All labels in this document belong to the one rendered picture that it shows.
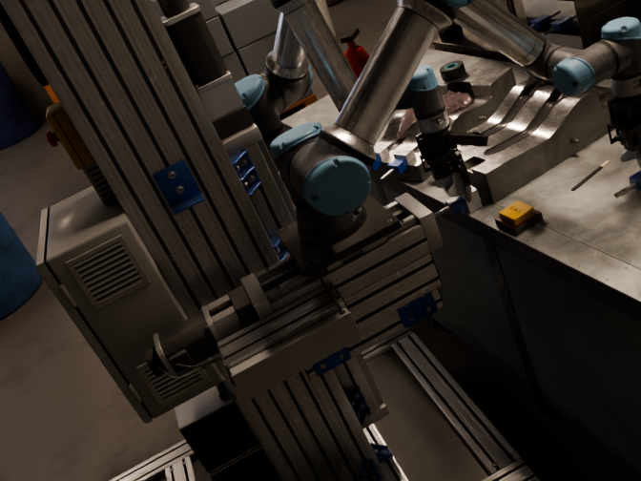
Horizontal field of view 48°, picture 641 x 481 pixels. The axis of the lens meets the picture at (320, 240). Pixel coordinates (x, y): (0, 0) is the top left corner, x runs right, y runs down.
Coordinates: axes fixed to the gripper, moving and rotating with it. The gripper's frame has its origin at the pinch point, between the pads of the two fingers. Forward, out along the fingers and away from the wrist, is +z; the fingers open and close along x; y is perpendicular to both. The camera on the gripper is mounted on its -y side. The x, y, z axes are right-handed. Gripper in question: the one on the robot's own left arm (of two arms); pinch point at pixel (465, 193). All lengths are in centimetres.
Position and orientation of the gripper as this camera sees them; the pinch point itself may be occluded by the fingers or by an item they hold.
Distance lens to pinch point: 188.2
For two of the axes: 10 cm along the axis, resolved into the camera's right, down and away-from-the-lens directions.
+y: -8.9, 4.5, -0.8
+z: 3.6, 8.0, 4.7
